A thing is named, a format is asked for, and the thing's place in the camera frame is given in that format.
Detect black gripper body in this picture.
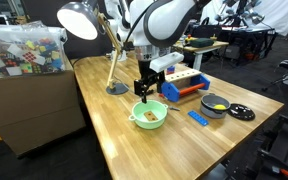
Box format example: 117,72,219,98
138,60,162,83

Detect wooden block with two holes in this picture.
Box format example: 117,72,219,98
143,110,159,122

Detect light-green plastic bowl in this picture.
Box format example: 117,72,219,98
128,99,169,130

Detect blue and wood toy workbench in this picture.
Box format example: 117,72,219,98
160,68,211,103

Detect wooden side table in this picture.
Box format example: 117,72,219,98
173,39,230,72

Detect blue studded toy plate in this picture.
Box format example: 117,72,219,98
187,110,210,127

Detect white Franka robot in background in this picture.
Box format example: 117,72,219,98
103,0,134,63

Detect dark green case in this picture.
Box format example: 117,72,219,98
188,37,215,49

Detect grey toy cooking pot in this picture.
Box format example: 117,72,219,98
200,93,232,120

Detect yellow toy lemon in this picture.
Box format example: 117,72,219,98
213,104,228,111

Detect black pot lid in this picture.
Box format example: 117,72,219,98
227,103,256,122

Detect black equipment rack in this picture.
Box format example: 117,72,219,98
221,26,279,66

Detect large cardboard box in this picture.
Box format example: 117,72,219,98
0,69,87,158

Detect clear bin of puzzle cubes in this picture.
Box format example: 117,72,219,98
0,22,67,80

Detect black breadboard cart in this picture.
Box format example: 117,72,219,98
247,111,288,180

